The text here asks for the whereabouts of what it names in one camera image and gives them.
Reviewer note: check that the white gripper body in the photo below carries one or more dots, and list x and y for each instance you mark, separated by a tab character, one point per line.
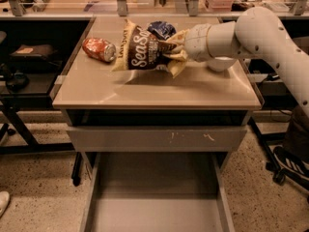
197	43

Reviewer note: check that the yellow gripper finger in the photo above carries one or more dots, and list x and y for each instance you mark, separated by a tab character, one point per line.
177	62
178	38

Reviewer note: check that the brown sea salt chip bag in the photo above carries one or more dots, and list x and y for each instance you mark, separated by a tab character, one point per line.
140	49

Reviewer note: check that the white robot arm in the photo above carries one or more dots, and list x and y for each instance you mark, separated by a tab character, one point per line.
257	33

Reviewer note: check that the blue crumpled chip bag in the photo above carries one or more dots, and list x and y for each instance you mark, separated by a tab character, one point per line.
162	29

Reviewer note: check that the grey top drawer front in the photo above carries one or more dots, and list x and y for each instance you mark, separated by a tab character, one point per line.
156	139

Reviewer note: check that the black bag on shelf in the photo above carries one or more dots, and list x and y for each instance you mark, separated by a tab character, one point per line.
41	52

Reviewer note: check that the open grey middle drawer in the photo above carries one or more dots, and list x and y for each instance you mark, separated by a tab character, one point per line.
156	192

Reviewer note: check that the white bowl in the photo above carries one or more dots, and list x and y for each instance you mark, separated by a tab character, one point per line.
221	64

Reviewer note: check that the orange crushed soda can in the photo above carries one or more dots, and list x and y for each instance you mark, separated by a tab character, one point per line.
99	49

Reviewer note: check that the black white sneaker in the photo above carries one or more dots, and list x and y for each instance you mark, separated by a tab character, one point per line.
291	162

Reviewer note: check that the white shoe tip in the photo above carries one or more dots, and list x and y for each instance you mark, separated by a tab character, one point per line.
4	201

